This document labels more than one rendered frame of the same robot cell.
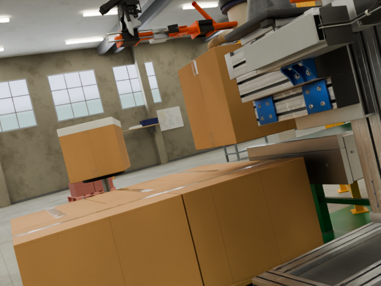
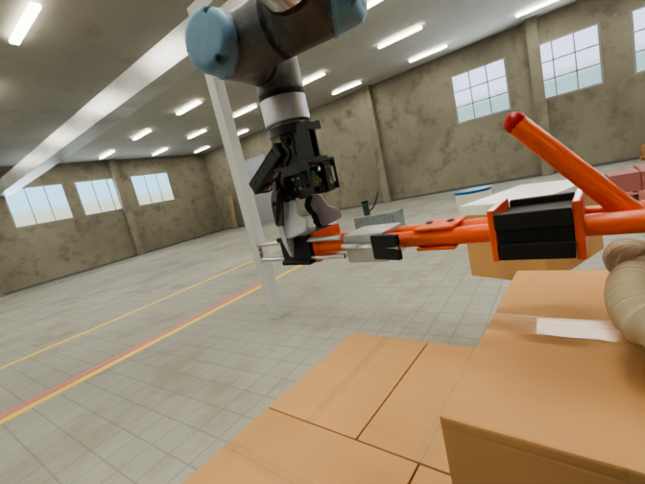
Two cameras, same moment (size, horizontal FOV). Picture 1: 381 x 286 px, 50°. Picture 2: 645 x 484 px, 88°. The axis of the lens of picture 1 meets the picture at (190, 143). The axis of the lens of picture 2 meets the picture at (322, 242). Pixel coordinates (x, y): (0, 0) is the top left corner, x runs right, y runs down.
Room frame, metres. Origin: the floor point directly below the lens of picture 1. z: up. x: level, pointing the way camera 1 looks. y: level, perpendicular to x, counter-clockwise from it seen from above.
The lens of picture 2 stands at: (1.48, -0.40, 1.30)
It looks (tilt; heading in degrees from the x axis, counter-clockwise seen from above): 9 degrees down; 65
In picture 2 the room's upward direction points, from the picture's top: 13 degrees counter-clockwise
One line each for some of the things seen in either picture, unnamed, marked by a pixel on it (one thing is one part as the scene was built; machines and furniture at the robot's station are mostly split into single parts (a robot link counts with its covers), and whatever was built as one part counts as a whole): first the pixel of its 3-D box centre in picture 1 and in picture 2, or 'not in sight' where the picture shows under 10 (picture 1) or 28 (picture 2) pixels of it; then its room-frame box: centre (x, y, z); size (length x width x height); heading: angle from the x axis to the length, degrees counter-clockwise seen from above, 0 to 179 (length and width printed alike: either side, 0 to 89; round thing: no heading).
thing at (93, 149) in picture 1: (97, 149); (532, 227); (3.26, 0.73, 0.82); 0.60 x 0.40 x 0.40; 4
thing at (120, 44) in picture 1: (127, 38); (311, 243); (1.71, 0.15, 1.20); 0.08 x 0.07 x 0.05; 114
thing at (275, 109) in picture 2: not in sight; (287, 114); (1.71, 0.13, 1.42); 0.08 x 0.08 x 0.05
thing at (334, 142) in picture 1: (288, 147); not in sight; (2.01, -0.46, 0.58); 0.70 x 0.03 x 0.06; 25
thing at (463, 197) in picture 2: not in sight; (474, 209); (6.14, 3.47, 0.34); 0.58 x 0.56 x 0.69; 120
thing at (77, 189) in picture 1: (89, 188); (637, 181); (8.51, 2.26, 0.21); 1.17 x 0.82 x 0.43; 28
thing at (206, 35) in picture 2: not in sight; (242, 44); (1.64, 0.05, 1.50); 0.11 x 0.11 x 0.08; 36
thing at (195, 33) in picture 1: (202, 29); (538, 225); (1.85, -0.17, 1.20); 0.10 x 0.08 x 0.06; 24
